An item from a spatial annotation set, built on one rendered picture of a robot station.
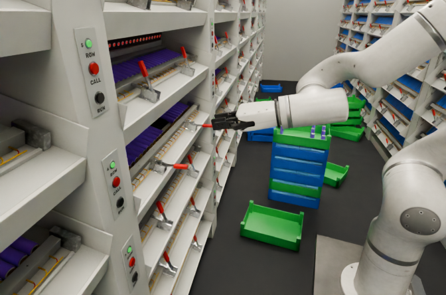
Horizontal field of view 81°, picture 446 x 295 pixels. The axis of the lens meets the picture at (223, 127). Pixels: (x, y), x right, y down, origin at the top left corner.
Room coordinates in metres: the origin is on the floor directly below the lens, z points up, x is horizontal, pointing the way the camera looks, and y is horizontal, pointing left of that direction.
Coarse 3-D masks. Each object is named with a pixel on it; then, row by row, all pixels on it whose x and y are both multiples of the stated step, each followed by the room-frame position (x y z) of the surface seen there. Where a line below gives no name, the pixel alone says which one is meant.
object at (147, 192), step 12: (192, 96) 1.02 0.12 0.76; (204, 108) 1.01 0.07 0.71; (192, 120) 0.91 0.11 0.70; (204, 120) 0.94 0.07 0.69; (180, 132) 0.80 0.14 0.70; (192, 132) 0.82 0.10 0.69; (180, 144) 0.73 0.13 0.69; (168, 156) 0.65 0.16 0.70; (180, 156) 0.67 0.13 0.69; (168, 168) 0.60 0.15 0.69; (144, 180) 0.53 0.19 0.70; (156, 180) 0.54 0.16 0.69; (168, 180) 0.60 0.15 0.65; (144, 192) 0.49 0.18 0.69; (156, 192) 0.51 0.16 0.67; (144, 204) 0.46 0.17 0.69
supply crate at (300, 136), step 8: (280, 128) 1.49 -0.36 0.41; (296, 128) 1.47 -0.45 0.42; (304, 128) 1.46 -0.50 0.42; (320, 128) 1.43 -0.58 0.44; (328, 128) 1.40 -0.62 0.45; (280, 136) 1.31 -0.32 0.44; (288, 136) 1.30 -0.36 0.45; (296, 136) 1.28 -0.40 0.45; (304, 136) 1.39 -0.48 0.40; (320, 136) 1.39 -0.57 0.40; (328, 136) 1.24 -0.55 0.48; (296, 144) 1.28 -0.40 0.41; (304, 144) 1.27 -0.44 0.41; (312, 144) 1.26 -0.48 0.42; (320, 144) 1.25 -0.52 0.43; (328, 144) 1.23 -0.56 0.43
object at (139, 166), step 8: (192, 112) 0.95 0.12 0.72; (184, 120) 0.84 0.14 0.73; (176, 128) 0.77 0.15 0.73; (184, 128) 0.81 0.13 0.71; (168, 136) 0.71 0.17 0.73; (160, 144) 0.66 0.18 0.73; (152, 152) 0.61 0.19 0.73; (144, 160) 0.57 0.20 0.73; (136, 168) 0.53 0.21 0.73; (144, 168) 0.56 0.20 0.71; (136, 176) 0.52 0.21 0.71; (144, 176) 0.53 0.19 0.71
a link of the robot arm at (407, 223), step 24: (408, 168) 0.50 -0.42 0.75; (384, 192) 0.48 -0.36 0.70; (408, 192) 0.43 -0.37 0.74; (432, 192) 0.42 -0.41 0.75; (384, 216) 0.44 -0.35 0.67; (408, 216) 0.40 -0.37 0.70; (432, 216) 0.39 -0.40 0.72; (384, 240) 0.47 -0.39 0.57; (408, 240) 0.43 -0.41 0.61; (432, 240) 0.39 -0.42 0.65; (408, 264) 0.44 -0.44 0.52
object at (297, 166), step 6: (276, 162) 1.31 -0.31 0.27; (282, 162) 1.30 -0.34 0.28; (288, 162) 1.29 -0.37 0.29; (294, 162) 1.28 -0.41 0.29; (288, 168) 1.29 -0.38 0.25; (294, 168) 1.28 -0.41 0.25; (300, 168) 1.27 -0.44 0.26; (306, 168) 1.26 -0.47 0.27; (312, 168) 1.25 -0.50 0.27; (318, 168) 1.24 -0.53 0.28; (324, 168) 1.23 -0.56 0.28; (324, 174) 1.23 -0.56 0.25
